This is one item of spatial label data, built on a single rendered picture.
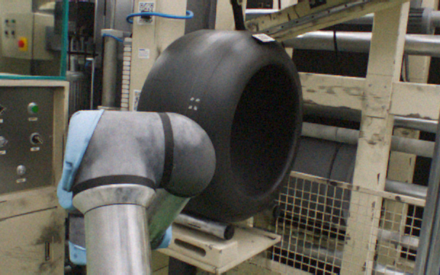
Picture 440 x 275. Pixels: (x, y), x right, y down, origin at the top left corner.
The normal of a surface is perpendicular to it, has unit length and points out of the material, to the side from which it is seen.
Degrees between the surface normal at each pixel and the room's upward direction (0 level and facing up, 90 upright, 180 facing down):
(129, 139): 57
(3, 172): 90
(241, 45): 49
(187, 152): 81
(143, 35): 90
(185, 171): 111
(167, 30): 90
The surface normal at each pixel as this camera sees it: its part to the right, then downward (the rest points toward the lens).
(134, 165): 0.62, -0.40
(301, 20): -0.58, 0.08
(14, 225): 0.81, 0.16
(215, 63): -0.15, -0.52
